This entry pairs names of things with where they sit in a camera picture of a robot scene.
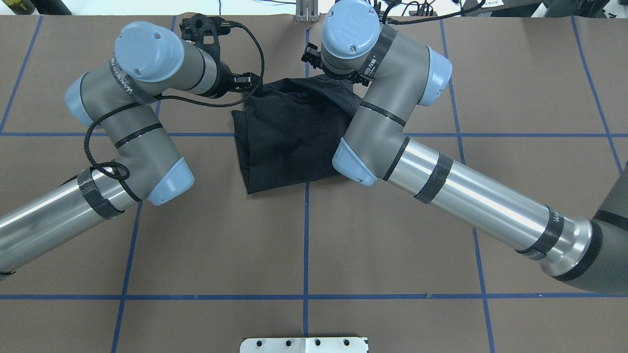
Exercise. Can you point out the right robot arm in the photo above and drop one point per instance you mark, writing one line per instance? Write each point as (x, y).
(556, 199)

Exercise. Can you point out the yellow-green labelled bottle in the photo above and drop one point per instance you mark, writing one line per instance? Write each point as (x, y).
(20, 7)

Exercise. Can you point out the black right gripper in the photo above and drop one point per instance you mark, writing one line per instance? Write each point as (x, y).
(343, 77)

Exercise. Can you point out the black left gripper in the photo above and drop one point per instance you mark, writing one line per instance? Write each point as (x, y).
(223, 81)

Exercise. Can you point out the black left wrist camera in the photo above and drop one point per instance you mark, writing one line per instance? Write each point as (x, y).
(204, 32)

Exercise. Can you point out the black printed t-shirt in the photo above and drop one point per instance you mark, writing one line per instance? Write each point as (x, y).
(289, 130)

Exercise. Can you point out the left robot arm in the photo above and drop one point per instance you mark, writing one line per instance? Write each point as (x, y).
(131, 157)

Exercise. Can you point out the aluminium frame post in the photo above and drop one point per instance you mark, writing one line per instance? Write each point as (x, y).
(307, 11)

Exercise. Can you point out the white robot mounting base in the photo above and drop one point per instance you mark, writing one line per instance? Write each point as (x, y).
(305, 345)

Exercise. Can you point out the brown paper table cover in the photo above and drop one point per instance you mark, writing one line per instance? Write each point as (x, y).
(215, 265)

